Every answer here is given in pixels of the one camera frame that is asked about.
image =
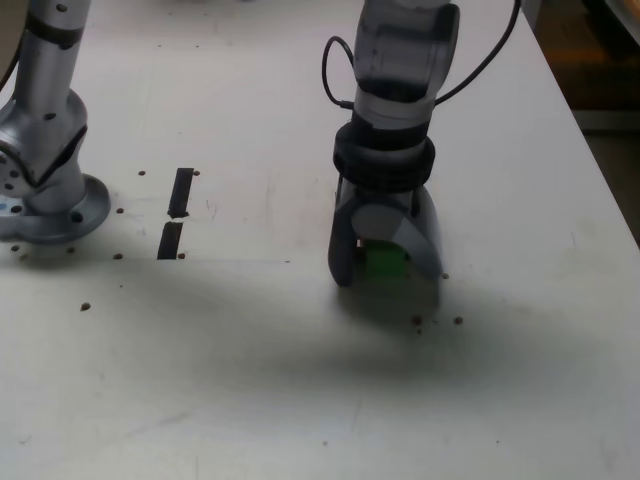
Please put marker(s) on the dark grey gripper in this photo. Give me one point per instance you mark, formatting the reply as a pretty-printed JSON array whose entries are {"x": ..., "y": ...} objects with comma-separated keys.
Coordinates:
[{"x": 382, "y": 197}]

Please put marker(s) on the green cube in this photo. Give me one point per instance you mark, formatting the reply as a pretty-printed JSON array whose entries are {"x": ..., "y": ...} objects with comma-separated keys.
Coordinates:
[{"x": 382, "y": 260}]

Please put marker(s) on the black tape strip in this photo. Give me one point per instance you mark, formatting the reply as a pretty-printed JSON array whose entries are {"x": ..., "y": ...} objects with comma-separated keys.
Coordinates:
[{"x": 180, "y": 192}]

